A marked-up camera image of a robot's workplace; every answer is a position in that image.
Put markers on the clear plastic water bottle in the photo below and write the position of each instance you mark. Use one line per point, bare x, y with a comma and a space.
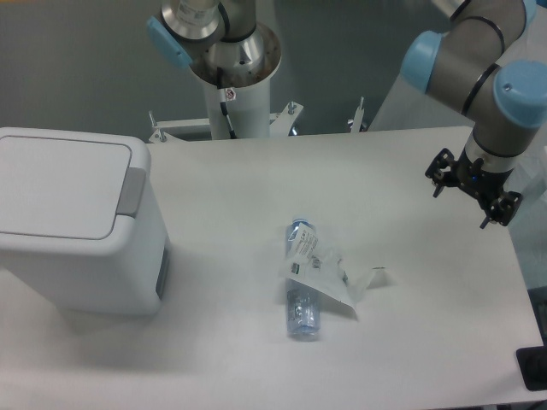
303, 314

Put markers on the white push-lid trash can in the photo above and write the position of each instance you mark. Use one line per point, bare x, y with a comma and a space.
80, 223

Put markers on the white umbrella with lettering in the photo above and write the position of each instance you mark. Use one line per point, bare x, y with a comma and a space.
406, 108

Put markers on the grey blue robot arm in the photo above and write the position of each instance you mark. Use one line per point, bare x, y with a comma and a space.
458, 68

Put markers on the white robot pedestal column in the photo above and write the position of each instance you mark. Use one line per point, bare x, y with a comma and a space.
236, 84

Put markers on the black device at table edge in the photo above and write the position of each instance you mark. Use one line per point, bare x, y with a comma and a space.
532, 363

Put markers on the torn white plastic wrapper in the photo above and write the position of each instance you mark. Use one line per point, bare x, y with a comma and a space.
311, 261

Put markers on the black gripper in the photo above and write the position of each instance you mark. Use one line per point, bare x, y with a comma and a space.
485, 187

